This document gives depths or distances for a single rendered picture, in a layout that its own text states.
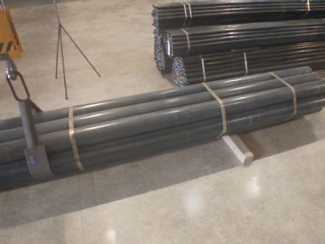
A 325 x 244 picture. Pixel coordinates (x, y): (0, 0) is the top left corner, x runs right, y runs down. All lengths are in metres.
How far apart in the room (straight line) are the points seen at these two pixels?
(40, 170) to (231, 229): 1.53
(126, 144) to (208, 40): 1.79
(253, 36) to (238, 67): 0.46
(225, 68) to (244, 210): 1.90
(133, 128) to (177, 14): 1.92
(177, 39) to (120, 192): 1.85
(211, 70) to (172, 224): 2.01
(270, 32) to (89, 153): 2.88
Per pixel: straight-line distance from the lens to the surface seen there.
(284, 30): 3.84
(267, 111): 2.44
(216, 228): 1.97
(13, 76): 1.81
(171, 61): 3.49
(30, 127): 1.93
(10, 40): 1.72
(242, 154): 2.36
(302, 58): 4.13
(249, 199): 2.17
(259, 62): 3.57
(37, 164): 1.96
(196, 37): 3.03
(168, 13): 3.29
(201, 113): 2.04
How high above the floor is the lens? 1.74
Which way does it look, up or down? 39 degrees down
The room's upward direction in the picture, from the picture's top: straight up
